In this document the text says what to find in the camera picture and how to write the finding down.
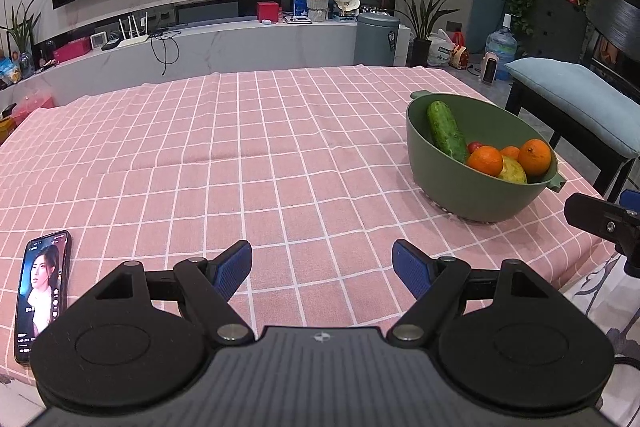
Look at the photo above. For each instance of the white plastic bag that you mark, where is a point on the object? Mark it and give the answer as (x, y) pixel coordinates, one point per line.
(441, 49)

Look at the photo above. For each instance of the yellow lemon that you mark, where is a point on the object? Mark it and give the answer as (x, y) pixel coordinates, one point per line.
(512, 172)

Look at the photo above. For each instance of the blue water bottle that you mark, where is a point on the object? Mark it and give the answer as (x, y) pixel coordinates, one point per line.
(501, 49)

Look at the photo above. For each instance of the black chair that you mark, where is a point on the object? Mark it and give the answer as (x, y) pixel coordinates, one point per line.
(615, 22)

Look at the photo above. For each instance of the white marble console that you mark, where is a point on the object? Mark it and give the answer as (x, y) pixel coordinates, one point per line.
(240, 47)

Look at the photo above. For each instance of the grey trash can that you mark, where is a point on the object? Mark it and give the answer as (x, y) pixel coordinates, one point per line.
(377, 39)

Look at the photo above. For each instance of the dark cabinet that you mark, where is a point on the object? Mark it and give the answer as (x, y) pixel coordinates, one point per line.
(557, 27)

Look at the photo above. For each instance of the black smartphone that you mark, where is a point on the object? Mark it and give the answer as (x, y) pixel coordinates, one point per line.
(42, 292)

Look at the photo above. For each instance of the red gift bag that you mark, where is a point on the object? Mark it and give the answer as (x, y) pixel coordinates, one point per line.
(459, 56)

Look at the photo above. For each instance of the green plastic bowl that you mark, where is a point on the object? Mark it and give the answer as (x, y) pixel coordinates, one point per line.
(450, 187)

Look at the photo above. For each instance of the small white clock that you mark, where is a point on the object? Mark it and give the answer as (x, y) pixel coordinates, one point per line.
(98, 40)

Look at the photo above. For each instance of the long-leaf plant in black pot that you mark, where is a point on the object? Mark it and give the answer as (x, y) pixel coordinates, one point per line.
(422, 47)

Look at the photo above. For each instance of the black bench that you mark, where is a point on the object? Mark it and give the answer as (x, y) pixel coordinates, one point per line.
(575, 132)

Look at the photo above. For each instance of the white router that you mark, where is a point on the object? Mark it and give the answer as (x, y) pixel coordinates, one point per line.
(127, 39)

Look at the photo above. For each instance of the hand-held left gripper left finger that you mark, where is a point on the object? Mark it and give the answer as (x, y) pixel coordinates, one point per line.
(232, 274)

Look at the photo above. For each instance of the red tomato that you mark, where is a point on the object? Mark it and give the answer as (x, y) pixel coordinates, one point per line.
(474, 147)

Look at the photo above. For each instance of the green potted plant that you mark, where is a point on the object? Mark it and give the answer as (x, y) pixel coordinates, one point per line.
(22, 37)

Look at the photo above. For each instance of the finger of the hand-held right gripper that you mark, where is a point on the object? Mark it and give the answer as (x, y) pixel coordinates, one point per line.
(631, 198)
(590, 212)

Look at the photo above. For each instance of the green cucumber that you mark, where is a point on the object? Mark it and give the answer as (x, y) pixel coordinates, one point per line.
(445, 129)

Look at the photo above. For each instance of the red box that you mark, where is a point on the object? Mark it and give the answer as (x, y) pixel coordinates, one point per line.
(268, 12)

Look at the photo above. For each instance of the floral patterned cloth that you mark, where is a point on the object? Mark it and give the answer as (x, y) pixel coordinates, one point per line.
(605, 307)

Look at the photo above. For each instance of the pink checked tablecloth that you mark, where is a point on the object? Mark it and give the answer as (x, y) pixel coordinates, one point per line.
(250, 157)

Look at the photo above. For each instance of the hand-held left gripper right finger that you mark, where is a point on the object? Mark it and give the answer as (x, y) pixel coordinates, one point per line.
(412, 272)

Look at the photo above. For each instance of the small white heater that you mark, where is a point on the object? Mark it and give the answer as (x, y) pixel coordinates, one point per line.
(489, 68)

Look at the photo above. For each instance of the pink box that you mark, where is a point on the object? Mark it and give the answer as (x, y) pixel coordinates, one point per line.
(72, 51)

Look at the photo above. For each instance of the orange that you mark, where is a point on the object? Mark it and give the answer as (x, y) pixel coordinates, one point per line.
(510, 152)
(485, 160)
(535, 157)

